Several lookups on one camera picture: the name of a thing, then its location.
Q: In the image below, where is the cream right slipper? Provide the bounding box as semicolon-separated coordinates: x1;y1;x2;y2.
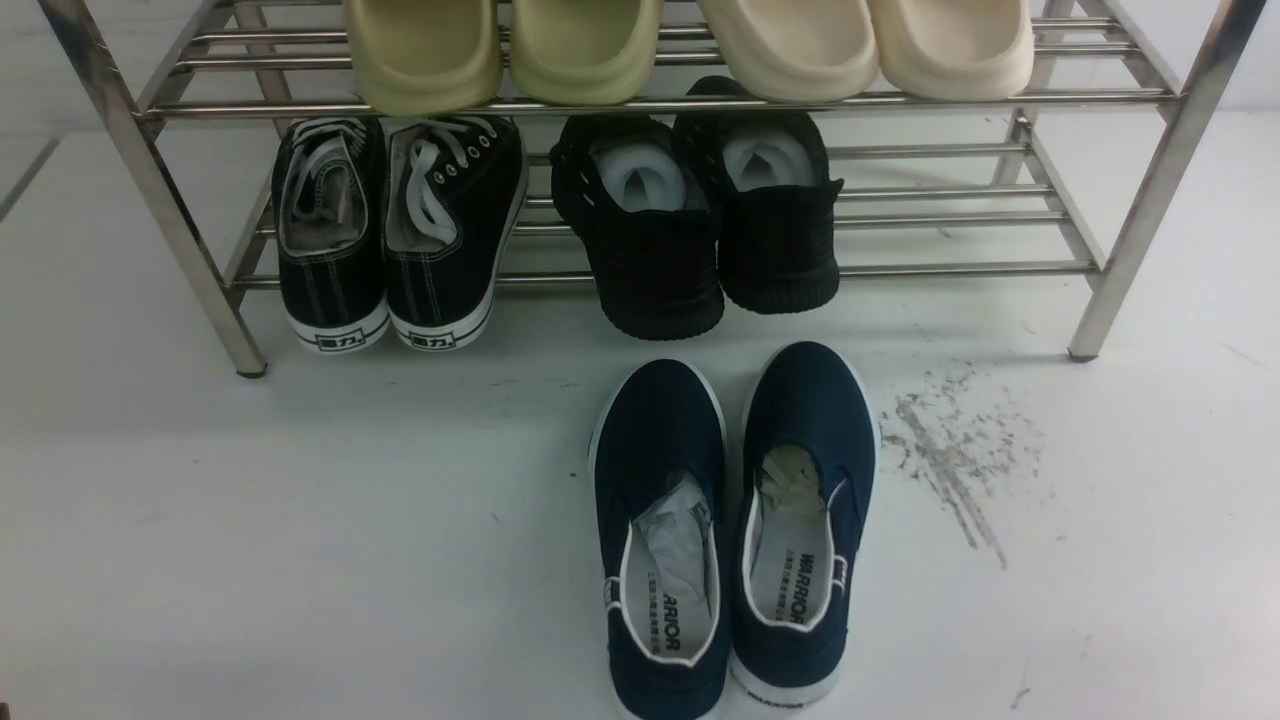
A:
868;1;1036;102

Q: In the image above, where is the black knit left shoe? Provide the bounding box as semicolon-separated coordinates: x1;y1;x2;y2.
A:
550;114;724;341

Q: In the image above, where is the olive green left slipper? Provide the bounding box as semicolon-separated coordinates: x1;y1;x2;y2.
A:
342;1;503;117

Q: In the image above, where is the olive green slipper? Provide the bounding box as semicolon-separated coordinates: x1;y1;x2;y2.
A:
508;1;663;106
342;1;503;117

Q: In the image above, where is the stainless steel shoe rack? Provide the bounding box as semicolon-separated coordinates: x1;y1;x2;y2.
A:
38;1;1266;379

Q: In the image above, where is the black knit right shoe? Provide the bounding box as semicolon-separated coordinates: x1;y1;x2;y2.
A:
673;109;844;315

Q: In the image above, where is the olive green right slipper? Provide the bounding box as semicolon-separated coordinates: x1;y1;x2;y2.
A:
508;1;663;106

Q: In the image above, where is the cream left slipper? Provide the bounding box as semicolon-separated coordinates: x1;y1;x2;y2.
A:
698;1;881;102

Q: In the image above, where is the navy slip-on shoe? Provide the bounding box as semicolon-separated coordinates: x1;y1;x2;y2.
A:
588;357;730;719
730;341;881;712

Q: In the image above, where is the black knit shoe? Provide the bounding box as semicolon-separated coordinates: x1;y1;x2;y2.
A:
550;114;724;341
673;109;844;315

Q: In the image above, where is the black canvas sneaker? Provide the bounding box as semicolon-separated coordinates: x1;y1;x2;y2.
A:
381;117;529;354
270;117;390;355

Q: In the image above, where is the navy slip-on right shoe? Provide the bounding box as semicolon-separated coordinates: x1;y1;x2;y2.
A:
730;341;881;712

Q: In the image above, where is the navy slip-on left shoe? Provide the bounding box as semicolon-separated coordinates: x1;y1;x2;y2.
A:
588;357;730;719

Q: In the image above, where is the cream slipper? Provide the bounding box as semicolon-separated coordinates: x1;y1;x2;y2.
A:
868;1;1036;102
698;1;881;102

